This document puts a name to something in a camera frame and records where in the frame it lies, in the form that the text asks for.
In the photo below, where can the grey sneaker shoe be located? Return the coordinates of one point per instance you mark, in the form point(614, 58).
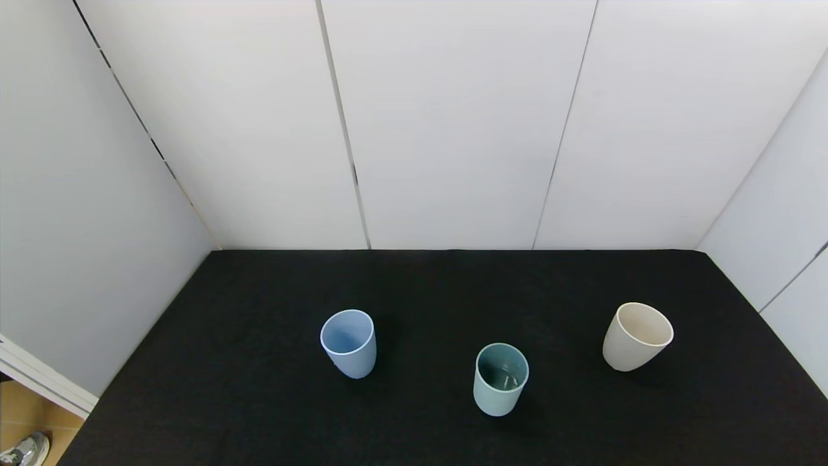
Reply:
point(26, 450)

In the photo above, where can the light blue plastic cup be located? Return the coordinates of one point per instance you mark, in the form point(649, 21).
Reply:
point(352, 362)

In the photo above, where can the white panel base trim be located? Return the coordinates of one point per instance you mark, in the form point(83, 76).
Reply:
point(45, 382)

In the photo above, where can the beige plastic cup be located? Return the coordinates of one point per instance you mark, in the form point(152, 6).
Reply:
point(621, 353)

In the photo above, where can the teal plastic cup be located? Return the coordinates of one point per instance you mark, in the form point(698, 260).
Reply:
point(491, 398)

